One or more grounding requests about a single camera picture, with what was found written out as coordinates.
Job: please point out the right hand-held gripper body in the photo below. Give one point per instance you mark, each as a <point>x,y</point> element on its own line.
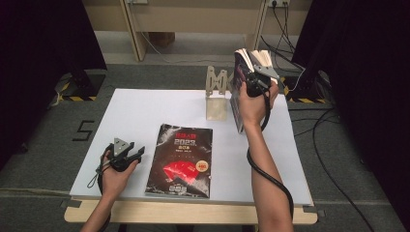
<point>257,87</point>

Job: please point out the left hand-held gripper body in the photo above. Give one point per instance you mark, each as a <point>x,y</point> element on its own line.
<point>121,158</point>

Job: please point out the thick white book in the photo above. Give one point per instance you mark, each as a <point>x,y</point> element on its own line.
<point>267,58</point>

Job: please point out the black magazine bundle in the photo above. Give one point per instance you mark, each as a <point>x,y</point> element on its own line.
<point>180,161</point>

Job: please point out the person's right hand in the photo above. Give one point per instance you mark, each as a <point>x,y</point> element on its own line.
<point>254,111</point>

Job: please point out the person's left hand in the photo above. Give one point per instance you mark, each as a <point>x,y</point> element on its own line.
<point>116,182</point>

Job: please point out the black stand base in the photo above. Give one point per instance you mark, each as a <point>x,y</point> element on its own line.
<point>304,88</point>
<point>85,85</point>

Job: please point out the light wooden table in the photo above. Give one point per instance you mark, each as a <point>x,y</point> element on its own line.
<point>193,214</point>

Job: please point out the light wooden desk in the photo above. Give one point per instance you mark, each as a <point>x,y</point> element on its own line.
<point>135,38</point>

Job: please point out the black curtain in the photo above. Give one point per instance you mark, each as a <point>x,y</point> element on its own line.
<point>364,80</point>
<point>38,64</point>

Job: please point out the brown box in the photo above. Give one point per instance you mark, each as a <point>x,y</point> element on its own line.
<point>162,38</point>

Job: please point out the white wall socket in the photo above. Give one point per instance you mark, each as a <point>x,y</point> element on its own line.
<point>279,3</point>

